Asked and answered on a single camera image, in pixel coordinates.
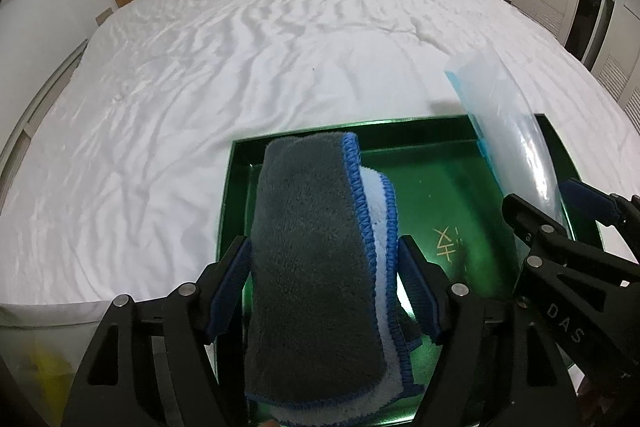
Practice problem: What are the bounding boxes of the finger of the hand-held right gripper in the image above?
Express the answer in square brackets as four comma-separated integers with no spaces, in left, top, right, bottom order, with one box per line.
[562,178,640,228]
[501,192,640,293]

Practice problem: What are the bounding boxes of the grey towel with blue trim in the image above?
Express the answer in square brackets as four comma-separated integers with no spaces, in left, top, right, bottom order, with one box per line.
[242,132,426,425]

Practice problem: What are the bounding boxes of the white bed sheet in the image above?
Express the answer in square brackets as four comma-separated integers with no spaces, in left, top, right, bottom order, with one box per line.
[0,0,640,323]

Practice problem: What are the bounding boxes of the clear plastic zip bag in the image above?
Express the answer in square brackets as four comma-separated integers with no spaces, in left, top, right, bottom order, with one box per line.
[444,52,571,248]

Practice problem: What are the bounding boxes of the white louvred door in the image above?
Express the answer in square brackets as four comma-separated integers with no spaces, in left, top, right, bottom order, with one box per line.
[587,0,640,110]

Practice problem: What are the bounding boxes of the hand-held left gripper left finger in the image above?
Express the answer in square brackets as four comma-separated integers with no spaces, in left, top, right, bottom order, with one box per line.
[60,234,253,427]

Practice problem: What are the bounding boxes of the white side frame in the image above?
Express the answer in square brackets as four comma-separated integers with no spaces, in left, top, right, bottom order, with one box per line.
[0,39,89,190]

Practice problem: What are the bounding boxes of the clear plastic container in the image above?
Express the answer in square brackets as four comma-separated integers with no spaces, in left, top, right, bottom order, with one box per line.
[0,302,108,427]

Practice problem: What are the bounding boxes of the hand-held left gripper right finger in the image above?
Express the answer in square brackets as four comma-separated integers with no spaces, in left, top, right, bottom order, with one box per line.
[397,234,576,427]

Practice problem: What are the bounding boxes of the yellow item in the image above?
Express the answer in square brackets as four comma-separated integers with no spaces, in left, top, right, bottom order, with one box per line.
[29,341,72,410]

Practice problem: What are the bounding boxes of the green box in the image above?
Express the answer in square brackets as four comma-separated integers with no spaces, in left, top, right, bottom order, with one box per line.
[215,113,606,427]

